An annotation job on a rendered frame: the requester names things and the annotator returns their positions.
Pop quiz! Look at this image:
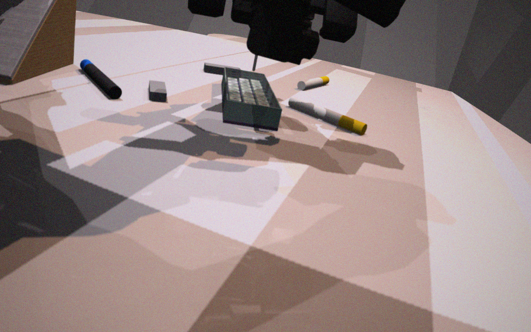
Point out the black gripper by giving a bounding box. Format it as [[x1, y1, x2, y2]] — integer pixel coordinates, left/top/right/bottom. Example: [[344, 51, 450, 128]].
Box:
[[188, 0, 358, 43]]

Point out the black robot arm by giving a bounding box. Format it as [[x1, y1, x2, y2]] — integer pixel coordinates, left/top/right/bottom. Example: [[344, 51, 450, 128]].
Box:
[[247, 0, 406, 65]]

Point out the black marker with blue cap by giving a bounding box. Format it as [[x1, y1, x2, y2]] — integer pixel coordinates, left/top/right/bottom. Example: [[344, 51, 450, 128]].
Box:
[[80, 59, 122, 100]]

